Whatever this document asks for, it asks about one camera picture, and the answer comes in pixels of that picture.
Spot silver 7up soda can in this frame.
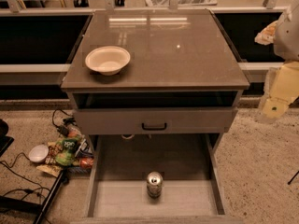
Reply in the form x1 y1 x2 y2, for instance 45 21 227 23
147 172 164 199

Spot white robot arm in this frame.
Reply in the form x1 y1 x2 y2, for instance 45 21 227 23
254 0 299 119

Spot grey drawer cabinet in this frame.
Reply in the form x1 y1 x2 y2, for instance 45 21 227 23
60 8 250 224

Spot closed grey top drawer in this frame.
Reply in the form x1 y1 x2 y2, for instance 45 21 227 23
74 108 237 135

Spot white paper bowl on counter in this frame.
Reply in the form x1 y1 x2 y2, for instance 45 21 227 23
85 46 131 76

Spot open grey middle drawer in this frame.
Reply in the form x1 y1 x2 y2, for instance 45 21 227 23
71 134 244 224

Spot black power adapter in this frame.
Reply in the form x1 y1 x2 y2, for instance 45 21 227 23
57 125 69 136

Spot green chip bag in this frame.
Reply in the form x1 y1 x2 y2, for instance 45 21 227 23
55 138 78 166

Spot yellow snack packet on floor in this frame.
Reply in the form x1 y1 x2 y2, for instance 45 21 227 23
36 164 62 177

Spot white bowl on floor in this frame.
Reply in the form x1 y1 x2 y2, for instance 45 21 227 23
28 145 49 163

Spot black tripod leg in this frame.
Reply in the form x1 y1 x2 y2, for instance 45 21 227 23
287 171 299 185

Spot black stand base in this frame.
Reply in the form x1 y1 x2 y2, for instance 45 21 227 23
0 170 68 224

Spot black drawer handle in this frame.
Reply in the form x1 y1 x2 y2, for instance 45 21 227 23
141 122 167 131

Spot black cable on floor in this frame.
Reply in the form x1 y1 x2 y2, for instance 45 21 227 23
0 152 52 203

